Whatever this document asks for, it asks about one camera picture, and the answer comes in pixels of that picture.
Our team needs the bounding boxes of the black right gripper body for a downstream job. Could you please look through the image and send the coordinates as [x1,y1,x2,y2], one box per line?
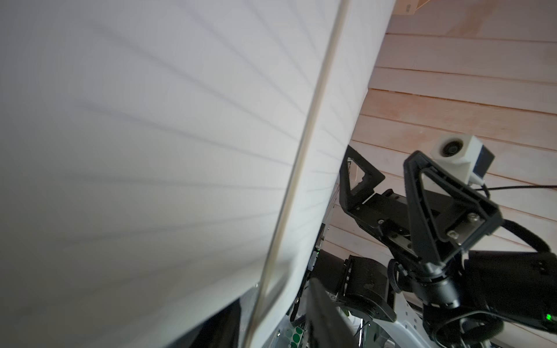
[348,190,465,278]

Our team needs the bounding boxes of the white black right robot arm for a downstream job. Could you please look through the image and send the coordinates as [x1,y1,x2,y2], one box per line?
[310,148,556,347]

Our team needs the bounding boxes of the purple cover notebook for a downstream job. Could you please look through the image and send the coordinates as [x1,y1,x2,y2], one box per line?
[1,1,395,347]

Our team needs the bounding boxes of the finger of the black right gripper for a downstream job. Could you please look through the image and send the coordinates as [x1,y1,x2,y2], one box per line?
[339,146,385,215]
[403,151,503,265]

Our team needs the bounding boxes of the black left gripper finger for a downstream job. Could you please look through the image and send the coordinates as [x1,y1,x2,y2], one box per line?
[306,278,358,348]

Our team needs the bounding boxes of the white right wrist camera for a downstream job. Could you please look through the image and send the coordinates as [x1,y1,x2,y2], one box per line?
[430,134,495,186]

